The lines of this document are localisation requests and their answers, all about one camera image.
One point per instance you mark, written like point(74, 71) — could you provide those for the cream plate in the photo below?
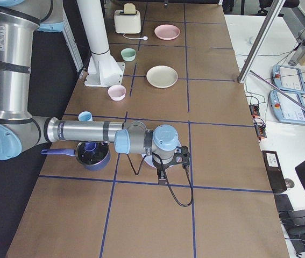
point(162, 76)

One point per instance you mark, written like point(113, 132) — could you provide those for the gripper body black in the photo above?
point(160, 164)

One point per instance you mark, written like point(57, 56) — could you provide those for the white toaster cord plug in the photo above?
point(144, 38)

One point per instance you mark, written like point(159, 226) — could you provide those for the blue plate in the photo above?
point(149, 161)

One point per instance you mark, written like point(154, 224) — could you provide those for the teach pendant tablet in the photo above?
point(285, 110)
point(288, 78)

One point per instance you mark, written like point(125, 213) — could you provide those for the far teach pendant tablet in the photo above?
point(288, 78)

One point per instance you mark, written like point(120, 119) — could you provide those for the aluminium frame post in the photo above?
point(267, 24)

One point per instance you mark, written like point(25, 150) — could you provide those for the blue saucepan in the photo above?
point(93, 156)

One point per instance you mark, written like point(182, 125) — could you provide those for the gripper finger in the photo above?
point(161, 177)

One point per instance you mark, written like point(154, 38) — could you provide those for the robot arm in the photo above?
point(20, 131)

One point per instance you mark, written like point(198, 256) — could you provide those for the grey water bottle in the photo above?
point(299, 53)

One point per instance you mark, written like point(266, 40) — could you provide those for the pink plate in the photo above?
point(167, 32)

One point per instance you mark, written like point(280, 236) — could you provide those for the orange connector board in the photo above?
point(259, 124)

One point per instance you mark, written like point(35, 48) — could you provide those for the green-handled grabber stick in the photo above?
point(278, 90)

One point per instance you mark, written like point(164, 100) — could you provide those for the black power box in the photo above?
point(274, 172)

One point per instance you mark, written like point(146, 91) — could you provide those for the pink bowl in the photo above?
point(117, 92)

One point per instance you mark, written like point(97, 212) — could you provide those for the green bowl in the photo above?
point(128, 54)

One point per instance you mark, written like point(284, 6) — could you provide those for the bread slice in toaster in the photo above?
point(129, 9)

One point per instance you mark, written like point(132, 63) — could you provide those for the near teach pendant tablet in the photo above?
point(285, 110)

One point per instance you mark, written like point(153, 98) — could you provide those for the light blue cup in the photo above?
point(85, 116)

